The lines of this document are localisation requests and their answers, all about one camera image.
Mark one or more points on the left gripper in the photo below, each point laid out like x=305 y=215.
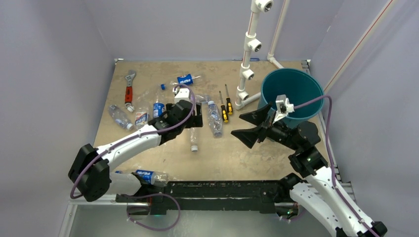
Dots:
x=195 y=121

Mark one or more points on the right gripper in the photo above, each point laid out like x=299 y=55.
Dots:
x=258 y=117

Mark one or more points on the Pepsi bottle blue cap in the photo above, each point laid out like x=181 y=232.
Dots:
x=159 y=100

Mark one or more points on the clear bottle light-blue cap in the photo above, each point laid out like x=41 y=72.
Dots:
x=215 y=120

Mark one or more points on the red cap clear bottle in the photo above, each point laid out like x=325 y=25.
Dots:
x=194 y=135

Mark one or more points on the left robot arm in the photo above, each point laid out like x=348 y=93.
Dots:
x=92 y=171

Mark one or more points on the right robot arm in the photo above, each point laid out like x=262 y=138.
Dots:
x=318 y=192

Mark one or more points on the teal plastic bin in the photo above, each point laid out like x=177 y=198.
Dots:
x=299 y=87

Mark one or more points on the clear bottle red logo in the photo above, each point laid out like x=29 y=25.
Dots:
x=202 y=99

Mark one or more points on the left yellow-black screwdriver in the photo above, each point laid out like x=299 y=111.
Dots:
x=224 y=113

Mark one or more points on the yellow-black screwdriver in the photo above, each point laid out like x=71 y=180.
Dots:
x=224 y=113
x=228 y=102

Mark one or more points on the right yellow-black screwdriver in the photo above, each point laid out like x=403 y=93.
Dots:
x=228 y=102

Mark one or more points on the Pepsi bottle at back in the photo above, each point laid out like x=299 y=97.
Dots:
x=187 y=79

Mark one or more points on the clear bottle blue-orange label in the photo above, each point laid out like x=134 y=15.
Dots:
x=142 y=114

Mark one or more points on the small clear bottle far left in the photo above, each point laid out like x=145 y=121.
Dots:
x=120 y=117

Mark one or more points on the Pepsi bottle near base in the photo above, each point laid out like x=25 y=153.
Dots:
x=156 y=178

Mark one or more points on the white PVC pipe stand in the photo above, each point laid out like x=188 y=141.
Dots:
x=251 y=44

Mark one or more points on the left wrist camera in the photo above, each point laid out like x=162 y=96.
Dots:
x=182 y=94

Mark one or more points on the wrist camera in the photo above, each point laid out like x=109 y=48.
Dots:
x=284 y=107
x=182 y=94

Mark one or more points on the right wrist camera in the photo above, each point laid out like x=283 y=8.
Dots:
x=284 y=107

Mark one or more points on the red handled adjustable wrench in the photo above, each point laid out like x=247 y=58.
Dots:
x=129 y=91

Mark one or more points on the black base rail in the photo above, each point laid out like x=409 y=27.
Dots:
x=259 y=195

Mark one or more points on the white pipe on wall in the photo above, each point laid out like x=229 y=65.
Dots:
x=271 y=54

